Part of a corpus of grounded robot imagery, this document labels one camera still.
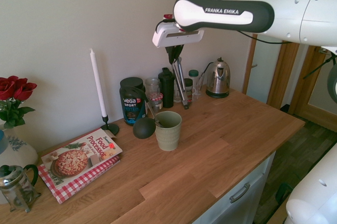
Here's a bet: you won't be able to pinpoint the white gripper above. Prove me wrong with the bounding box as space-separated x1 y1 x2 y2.
152 25 205 65

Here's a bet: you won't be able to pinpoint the steel tongs with black tips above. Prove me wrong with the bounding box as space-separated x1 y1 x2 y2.
168 46 192 110

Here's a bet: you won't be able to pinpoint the green ribbed utensil holder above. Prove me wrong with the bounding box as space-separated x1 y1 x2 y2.
154 111 183 152

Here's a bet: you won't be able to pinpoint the black candle holder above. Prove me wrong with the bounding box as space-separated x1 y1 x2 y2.
100 114 120 135

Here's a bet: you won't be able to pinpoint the clear bottle with green lid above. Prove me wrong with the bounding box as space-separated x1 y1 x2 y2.
187 69 200 99

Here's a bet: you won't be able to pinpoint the black shaker bottle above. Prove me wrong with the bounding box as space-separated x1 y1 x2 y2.
157 67 176 109

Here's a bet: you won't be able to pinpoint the spice jar with black lid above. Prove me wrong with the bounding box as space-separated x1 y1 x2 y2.
183 77 194 104

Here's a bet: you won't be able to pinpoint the clear footed drinking glass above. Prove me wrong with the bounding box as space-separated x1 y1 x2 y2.
196 75 206 96

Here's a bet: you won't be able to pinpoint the glass jar with checked band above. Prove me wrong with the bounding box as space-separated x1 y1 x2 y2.
144 77 164 114

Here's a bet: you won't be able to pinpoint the stainless steel electric kettle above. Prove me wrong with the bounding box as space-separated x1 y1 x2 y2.
201 57 232 96

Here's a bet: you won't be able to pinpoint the black kettle base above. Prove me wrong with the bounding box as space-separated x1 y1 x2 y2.
205 89 231 100

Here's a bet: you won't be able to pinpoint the black protein powder tub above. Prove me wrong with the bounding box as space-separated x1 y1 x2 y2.
120 76 148 127

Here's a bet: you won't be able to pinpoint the tall white candle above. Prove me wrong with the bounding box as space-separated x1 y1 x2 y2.
89 47 108 118

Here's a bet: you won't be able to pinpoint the wooden door with glass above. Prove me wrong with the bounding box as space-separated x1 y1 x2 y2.
241 0 337 130

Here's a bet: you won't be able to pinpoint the Food Processor cookbook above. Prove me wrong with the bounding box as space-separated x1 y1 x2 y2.
40 128 124 189

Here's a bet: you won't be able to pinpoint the white kitchen cabinet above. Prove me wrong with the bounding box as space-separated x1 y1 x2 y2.
184 152 277 224

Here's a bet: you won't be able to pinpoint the red checkered book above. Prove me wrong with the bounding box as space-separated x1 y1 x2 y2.
37 154 122 205

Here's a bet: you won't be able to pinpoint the red rose bouquet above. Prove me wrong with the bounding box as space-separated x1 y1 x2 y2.
0 75 38 130

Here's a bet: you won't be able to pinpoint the white vase with blue flowers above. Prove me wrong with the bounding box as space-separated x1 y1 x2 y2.
0 123 39 168

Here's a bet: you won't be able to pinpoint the glass French press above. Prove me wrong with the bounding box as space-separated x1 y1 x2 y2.
0 164 43 214

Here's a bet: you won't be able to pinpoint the metal drawer handle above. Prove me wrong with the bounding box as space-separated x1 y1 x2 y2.
229 182 251 203

